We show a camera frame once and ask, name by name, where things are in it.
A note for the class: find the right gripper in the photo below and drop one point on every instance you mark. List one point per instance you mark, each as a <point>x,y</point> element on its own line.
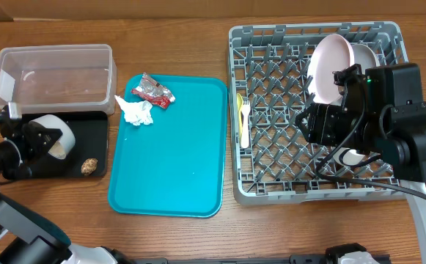
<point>322,117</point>

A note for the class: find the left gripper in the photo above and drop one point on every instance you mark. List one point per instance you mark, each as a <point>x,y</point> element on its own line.
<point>30,134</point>

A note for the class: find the white rice portion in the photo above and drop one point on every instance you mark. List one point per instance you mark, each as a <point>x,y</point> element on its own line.
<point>58,151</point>

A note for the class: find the white cup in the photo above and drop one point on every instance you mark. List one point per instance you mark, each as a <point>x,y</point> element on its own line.
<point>347,157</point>

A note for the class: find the brown food scrap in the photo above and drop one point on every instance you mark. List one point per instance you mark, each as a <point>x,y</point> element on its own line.
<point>89,166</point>

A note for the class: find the pink plate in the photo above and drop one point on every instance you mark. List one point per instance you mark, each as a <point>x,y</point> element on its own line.
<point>333,53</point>

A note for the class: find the grey plate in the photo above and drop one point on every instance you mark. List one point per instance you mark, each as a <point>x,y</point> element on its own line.
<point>365,57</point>

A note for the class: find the pink fork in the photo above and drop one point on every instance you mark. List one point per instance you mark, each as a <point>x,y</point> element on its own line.
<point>245,110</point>

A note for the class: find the yellow spoon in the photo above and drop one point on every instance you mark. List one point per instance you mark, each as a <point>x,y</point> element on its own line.
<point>240,117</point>

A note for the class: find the white napkin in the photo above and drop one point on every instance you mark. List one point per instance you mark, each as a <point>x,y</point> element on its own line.
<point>136,113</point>

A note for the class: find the red foil wrapper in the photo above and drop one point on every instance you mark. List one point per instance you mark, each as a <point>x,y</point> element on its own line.
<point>151,90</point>

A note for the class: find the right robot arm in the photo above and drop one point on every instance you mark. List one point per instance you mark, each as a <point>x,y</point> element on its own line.
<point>382,112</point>

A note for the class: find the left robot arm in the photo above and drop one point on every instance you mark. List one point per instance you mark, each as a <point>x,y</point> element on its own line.
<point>26,236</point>

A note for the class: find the grey dishwasher rack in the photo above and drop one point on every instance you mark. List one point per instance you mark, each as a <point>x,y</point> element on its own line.
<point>267,65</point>

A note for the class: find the black plastic tray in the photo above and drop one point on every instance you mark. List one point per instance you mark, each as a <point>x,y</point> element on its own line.
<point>91,131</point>

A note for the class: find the clear plastic bin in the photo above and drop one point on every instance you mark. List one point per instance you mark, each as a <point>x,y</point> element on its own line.
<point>58,78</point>

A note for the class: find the teal serving tray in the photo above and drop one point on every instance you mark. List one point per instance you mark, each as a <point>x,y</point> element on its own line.
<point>175,166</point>

